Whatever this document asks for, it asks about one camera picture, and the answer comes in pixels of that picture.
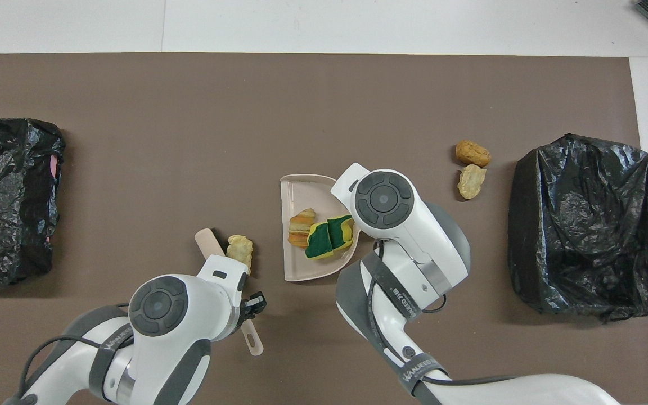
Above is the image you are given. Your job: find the pale chip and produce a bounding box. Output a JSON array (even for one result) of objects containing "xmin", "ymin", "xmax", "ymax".
[
  {"xmin": 457, "ymin": 164, "xmax": 488, "ymax": 200},
  {"xmin": 226, "ymin": 235, "xmax": 254, "ymax": 275}
]

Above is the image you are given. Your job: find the beige hand brush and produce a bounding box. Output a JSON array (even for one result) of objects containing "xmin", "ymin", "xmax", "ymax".
[{"xmin": 194, "ymin": 228, "xmax": 264, "ymax": 357}]

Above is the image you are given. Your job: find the striped orange croissant toy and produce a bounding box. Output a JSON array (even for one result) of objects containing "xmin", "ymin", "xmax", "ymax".
[{"xmin": 288, "ymin": 208, "xmax": 317, "ymax": 249}]

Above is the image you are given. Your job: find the beige plastic dustpan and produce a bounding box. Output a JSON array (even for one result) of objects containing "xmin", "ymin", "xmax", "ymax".
[{"xmin": 280, "ymin": 174, "xmax": 361, "ymax": 282}]

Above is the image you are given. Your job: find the brown bread roll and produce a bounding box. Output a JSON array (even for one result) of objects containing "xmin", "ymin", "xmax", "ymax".
[{"xmin": 456, "ymin": 140, "xmax": 492, "ymax": 168}]

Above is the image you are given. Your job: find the black bagged bin pink patch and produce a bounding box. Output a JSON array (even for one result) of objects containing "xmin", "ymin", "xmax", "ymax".
[{"xmin": 0, "ymin": 118, "xmax": 66, "ymax": 285}]

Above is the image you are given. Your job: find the brown table mat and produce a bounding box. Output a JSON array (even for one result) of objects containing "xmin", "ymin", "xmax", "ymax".
[{"xmin": 0, "ymin": 53, "xmax": 648, "ymax": 405}]

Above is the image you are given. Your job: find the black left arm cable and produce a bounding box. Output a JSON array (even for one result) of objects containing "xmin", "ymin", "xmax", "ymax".
[{"xmin": 17, "ymin": 303, "xmax": 136, "ymax": 405}]

